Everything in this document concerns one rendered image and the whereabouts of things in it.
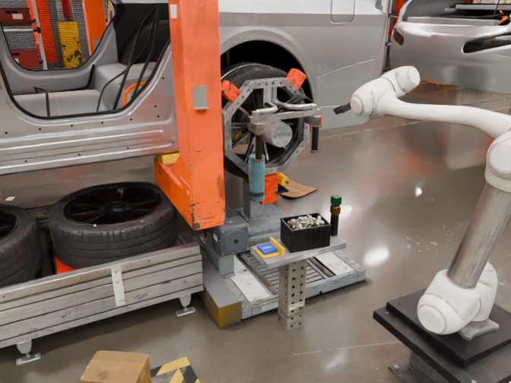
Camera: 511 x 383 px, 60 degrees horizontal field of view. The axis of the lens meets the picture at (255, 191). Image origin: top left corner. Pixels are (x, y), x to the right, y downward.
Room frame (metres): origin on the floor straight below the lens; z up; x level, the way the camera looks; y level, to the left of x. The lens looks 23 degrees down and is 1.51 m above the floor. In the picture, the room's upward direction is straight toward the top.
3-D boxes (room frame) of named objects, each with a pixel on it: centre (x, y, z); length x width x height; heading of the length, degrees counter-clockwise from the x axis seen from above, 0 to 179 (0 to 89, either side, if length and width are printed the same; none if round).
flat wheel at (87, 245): (2.17, 0.76, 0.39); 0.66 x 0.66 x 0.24
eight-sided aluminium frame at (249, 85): (2.44, -0.06, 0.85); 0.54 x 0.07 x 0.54; 117
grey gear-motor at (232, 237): (2.27, 0.20, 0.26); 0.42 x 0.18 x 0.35; 27
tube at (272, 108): (2.29, -0.03, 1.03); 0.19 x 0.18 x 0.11; 27
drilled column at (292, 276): (1.81, -0.18, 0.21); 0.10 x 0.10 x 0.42; 27
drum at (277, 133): (2.38, -0.10, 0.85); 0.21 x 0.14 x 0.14; 27
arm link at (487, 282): (1.43, -0.84, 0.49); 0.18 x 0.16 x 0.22; 130
